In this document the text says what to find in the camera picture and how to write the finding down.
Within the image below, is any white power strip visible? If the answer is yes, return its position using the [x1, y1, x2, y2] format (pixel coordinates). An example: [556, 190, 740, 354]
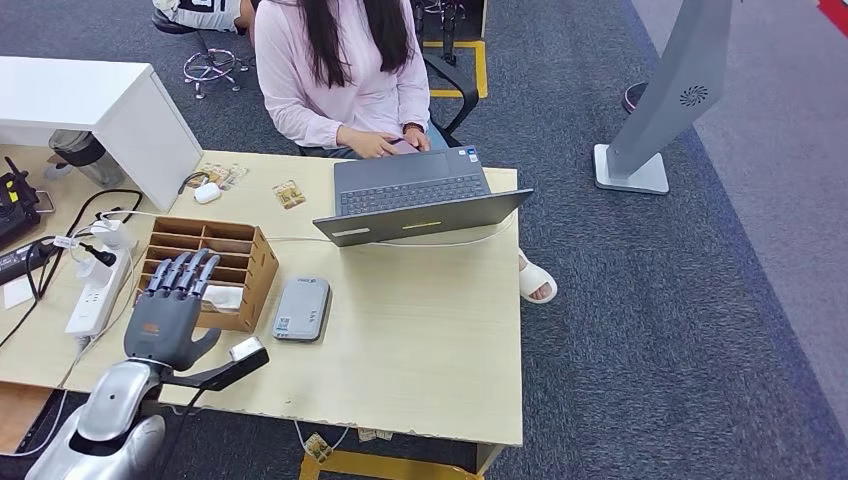
[64, 246, 133, 337]

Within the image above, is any white power plug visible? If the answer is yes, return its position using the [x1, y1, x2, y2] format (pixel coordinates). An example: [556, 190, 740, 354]
[74, 256, 113, 288]

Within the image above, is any person's left hand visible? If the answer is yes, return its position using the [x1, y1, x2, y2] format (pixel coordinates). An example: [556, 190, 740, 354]
[402, 123, 433, 153]

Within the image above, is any white cabinet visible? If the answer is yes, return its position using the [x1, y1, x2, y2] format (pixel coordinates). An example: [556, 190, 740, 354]
[0, 56, 204, 213]

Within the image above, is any black power brick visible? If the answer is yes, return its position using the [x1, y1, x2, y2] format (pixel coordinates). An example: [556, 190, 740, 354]
[0, 239, 61, 287]

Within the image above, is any white paper note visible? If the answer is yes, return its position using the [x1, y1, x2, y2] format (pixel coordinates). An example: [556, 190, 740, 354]
[2, 275, 35, 311]

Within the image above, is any grey tumbler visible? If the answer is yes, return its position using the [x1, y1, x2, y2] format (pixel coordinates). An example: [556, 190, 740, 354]
[47, 129, 126, 189]

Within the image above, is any black camera bracket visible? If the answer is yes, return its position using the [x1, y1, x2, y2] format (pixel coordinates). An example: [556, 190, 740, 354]
[158, 347, 272, 393]

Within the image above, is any wooden compartment organizer box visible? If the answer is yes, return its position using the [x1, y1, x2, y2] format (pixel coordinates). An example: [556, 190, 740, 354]
[135, 216, 280, 334]

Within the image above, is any thin black strap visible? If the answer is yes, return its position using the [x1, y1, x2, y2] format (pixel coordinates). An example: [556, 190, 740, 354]
[177, 171, 211, 196]

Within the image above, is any black remote controller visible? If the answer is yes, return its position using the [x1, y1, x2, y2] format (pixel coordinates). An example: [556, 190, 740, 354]
[0, 156, 56, 252]

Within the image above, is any pile of patterned cards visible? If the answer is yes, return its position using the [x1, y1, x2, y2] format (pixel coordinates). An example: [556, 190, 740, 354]
[195, 162, 250, 192]

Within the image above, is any thick black cable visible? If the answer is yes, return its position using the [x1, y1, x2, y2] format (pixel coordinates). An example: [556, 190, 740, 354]
[0, 189, 144, 351]

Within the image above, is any hanging patterned tag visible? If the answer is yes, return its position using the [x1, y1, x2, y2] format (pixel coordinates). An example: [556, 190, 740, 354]
[303, 431, 336, 464]

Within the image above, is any dark round base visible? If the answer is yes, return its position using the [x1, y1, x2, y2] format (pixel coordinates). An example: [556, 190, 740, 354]
[621, 81, 652, 115]

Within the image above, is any white slipper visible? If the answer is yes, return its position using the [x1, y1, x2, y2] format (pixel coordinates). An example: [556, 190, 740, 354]
[517, 250, 559, 306]

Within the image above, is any white power strip cable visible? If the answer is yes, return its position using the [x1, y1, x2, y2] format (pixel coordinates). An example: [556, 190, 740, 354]
[0, 334, 91, 458]

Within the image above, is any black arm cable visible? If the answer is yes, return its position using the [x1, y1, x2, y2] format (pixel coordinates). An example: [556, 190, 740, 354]
[153, 387, 207, 480]

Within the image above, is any yellow floor tape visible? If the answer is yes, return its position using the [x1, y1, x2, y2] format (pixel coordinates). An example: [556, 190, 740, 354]
[298, 451, 484, 480]

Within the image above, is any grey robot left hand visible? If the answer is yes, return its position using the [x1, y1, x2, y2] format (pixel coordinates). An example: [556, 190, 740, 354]
[123, 248, 224, 373]

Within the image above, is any white charger adapter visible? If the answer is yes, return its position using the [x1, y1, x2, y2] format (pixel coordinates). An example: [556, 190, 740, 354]
[89, 218, 136, 251]

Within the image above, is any grey laptop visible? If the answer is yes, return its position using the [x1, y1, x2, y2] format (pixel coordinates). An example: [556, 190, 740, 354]
[311, 144, 535, 248]

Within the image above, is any white paper card sleeve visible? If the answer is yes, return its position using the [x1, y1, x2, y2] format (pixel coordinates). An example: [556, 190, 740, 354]
[200, 284, 245, 315]

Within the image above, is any grey kiosk stand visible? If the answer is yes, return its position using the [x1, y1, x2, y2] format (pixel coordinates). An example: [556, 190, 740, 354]
[592, 0, 735, 196]

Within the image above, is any patterned ID card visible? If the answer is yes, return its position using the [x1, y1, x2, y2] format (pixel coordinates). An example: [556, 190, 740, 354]
[272, 179, 307, 211]

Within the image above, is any person's right hand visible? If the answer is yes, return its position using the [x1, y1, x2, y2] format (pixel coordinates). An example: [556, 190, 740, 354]
[343, 128, 400, 160]

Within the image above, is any black equipment stand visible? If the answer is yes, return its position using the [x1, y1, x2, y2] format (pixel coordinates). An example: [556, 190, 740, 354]
[414, 0, 490, 68]

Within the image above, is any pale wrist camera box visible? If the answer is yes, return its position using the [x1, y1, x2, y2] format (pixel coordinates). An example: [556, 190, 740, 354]
[228, 336, 267, 363]

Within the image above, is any person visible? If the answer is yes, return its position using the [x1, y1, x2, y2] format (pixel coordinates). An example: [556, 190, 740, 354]
[152, 0, 260, 33]
[253, 0, 559, 306]

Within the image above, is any black power plug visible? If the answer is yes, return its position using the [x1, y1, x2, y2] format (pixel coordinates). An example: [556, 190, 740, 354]
[78, 242, 119, 268]

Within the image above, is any black stool chrome base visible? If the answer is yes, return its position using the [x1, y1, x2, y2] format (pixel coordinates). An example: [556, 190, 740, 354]
[152, 9, 252, 101]

